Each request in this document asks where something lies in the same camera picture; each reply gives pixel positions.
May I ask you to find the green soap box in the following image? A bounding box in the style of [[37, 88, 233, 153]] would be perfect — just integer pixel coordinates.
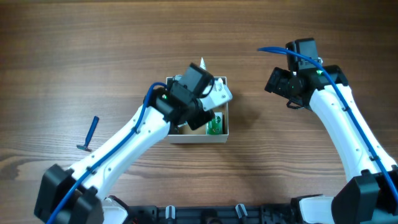
[[206, 112, 223, 135]]

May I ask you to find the white lotion tube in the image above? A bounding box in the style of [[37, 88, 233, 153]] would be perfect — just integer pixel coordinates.
[[200, 57, 206, 70]]

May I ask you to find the blue razor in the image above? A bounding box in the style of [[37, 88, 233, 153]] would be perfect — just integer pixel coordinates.
[[76, 116, 100, 152]]

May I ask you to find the blue mouthwash bottle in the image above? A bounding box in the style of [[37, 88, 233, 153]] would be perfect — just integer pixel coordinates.
[[172, 75, 182, 82]]

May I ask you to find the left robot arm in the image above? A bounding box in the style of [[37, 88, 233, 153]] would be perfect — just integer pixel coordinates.
[[34, 63, 215, 223]]

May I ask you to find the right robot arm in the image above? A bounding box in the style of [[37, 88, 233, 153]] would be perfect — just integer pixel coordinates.
[[260, 38, 397, 223]]

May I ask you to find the white cardboard open box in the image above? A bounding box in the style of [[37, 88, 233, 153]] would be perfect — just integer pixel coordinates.
[[164, 76, 229, 144]]

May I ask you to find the left blue cable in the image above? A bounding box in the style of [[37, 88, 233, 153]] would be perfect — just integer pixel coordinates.
[[45, 82, 169, 224]]

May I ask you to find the blue cable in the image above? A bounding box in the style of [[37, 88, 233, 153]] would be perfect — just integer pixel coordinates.
[[45, 82, 169, 224], [257, 46, 398, 206]]

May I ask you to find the right blue cable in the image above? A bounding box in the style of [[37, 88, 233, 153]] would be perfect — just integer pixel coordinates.
[[257, 46, 398, 206]]

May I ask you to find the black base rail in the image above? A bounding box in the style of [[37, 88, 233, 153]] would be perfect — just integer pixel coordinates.
[[125, 203, 296, 224]]

